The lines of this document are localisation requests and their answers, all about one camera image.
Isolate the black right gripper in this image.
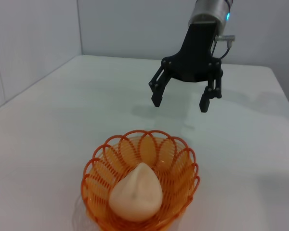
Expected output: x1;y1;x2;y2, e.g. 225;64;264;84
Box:
148;21;224;113

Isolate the peach steamed bun toy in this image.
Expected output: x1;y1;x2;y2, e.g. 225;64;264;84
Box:
109;162;163;222

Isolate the orange oval wire basket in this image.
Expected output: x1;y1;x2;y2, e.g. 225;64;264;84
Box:
80;129;200;231

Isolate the right arm connector with cable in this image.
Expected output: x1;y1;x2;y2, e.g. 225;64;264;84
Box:
210;35;236;60

